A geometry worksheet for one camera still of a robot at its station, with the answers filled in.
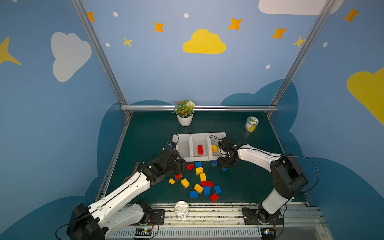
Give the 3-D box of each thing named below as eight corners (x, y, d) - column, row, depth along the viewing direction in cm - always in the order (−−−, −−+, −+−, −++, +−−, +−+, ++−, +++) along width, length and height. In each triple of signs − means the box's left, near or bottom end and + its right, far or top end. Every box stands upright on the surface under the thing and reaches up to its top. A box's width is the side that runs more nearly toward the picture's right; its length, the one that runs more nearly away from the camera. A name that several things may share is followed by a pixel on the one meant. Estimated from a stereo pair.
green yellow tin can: (245, 132, 111) (249, 125, 105) (243, 122, 117) (246, 116, 111) (256, 132, 111) (260, 125, 105) (253, 122, 117) (256, 116, 111)
